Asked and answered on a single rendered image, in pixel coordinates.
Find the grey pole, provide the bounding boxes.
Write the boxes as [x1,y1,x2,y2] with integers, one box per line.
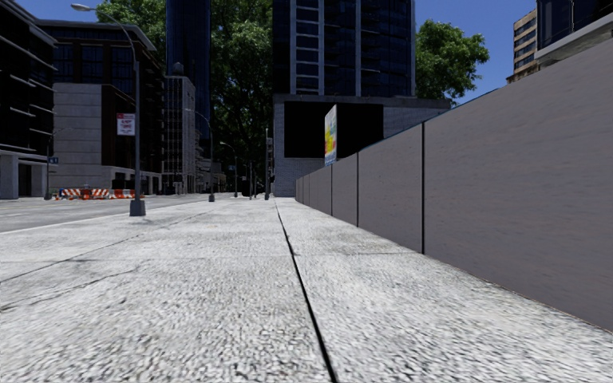
[264,128,274,201]

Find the colourful billboard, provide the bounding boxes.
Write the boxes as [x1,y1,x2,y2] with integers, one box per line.
[324,104,338,168]

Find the grey street lamp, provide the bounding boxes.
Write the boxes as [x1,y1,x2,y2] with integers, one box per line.
[219,140,239,198]
[70,3,147,217]
[185,108,216,203]

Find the trees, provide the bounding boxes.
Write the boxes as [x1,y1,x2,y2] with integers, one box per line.
[96,0,275,185]

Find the grey grid building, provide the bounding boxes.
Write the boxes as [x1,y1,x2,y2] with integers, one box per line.
[161,61,198,195]

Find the dark blue glass tower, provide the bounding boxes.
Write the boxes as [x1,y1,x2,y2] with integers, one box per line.
[165,0,212,140]

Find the tree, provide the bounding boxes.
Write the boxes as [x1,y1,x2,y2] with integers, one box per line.
[415,18,490,105]

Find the grey panel fence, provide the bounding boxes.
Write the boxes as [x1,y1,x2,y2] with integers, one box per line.
[295,38,613,332]

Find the orange and white barrier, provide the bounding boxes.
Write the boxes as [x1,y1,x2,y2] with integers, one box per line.
[53,188,144,201]

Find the pale concrete building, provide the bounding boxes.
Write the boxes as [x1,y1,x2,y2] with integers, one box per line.
[36,19,166,195]

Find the tan concrete building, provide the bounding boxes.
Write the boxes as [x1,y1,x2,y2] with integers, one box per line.
[506,8,540,85]

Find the dark glass building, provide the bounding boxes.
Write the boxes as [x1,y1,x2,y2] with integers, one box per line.
[0,0,57,200]

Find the sign on a post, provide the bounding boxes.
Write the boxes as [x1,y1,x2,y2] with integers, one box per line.
[44,133,60,201]

